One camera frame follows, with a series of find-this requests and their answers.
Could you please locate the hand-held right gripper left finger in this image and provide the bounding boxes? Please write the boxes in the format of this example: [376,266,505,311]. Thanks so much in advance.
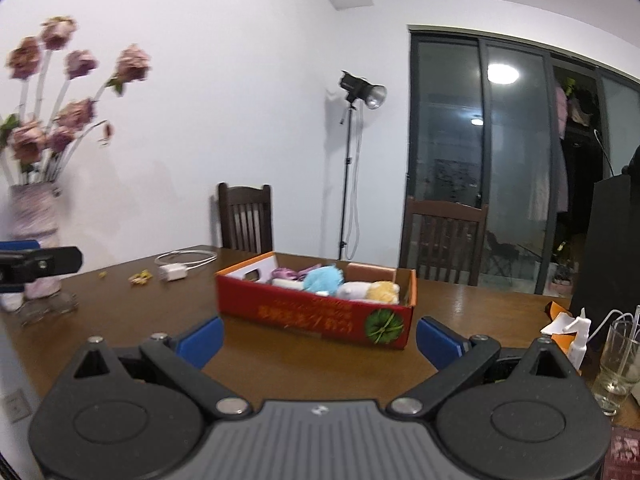
[65,316,251,416]

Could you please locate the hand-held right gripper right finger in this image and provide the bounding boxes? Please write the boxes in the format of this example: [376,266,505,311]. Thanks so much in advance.
[390,316,577,415]

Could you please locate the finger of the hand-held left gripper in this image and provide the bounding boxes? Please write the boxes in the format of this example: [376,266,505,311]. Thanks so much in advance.
[0,246,83,293]
[0,240,41,255]

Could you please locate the white and yellow plush toy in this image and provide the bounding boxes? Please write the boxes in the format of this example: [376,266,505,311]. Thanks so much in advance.
[335,280,402,306]

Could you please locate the red cardboard box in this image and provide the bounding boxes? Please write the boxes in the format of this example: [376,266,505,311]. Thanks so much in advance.
[215,251,417,350]

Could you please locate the purple satin cloth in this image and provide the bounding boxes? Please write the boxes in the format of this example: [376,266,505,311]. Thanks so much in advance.
[271,263,323,283]

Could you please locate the light blue plush toy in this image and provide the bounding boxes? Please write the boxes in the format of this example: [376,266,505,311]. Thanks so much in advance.
[302,265,347,297]

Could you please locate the pink speckled ceramic vase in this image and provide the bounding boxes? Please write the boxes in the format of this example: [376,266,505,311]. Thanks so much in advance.
[0,184,63,311]

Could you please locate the thin-framed eyeglasses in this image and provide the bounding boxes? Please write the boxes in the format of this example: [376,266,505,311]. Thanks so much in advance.
[12,292,80,327]

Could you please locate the dark folding chair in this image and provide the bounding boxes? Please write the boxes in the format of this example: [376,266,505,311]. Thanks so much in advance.
[484,231,546,278]

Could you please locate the orange and white wrapper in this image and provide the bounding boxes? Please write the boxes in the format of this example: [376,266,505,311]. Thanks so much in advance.
[540,300,581,346]

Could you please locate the dark wooden slatted chair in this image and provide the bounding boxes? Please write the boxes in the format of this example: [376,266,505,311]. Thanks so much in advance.
[217,182,273,255]
[398,196,490,286]

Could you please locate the white spray bottle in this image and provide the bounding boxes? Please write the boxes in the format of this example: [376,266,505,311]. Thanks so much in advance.
[567,306,593,373]

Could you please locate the dried pink roses bouquet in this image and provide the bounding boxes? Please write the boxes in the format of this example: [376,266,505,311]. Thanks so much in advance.
[0,16,152,186]

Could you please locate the clear drinking glass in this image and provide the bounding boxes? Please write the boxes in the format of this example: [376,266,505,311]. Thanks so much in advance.
[591,320,640,416]

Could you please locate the black monitor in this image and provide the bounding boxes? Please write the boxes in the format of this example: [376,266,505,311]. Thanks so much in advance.
[570,174,640,341]

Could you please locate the dark framed sliding glass door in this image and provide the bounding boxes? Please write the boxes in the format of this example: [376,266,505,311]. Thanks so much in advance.
[407,25,640,296]

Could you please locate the dark red printed booklet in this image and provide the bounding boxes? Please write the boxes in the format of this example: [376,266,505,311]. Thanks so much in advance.
[605,427,640,480]

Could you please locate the hanging pink clothes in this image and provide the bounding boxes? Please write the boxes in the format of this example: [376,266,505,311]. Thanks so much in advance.
[554,77,598,211]

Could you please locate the black studio light on stand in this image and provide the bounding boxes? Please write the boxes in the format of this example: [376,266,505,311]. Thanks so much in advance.
[337,70,388,261]

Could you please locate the white charging cable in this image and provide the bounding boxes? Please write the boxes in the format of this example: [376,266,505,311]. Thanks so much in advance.
[155,250,218,273]

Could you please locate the white wall outlet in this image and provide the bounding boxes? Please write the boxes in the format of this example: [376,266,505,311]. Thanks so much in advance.
[4,389,32,423]

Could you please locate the thin white cable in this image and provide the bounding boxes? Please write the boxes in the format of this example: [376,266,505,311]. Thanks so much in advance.
[589,308,638,348]

